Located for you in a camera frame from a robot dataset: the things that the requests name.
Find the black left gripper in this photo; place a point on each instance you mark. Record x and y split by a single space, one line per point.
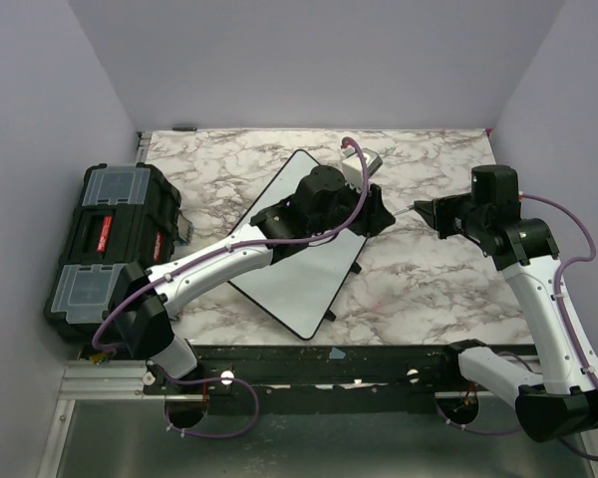
373 215

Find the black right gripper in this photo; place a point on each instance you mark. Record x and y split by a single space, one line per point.
438 213

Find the red capped whiteboard marker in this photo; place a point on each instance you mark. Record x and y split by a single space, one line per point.
404 211

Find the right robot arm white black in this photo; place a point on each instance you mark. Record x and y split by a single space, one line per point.
563 398

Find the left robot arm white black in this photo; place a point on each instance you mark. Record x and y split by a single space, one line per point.
322 205

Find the black plastic toolbox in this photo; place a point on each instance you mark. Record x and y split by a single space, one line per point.
124 214

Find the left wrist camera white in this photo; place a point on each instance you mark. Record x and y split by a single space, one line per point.
358 165

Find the white whiteboard black frame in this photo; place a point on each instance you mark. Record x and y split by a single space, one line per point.
299 291

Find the black front mounting rail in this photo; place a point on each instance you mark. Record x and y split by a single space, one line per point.
293 380

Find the aluminium frame rail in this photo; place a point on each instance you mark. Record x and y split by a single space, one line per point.
85 381

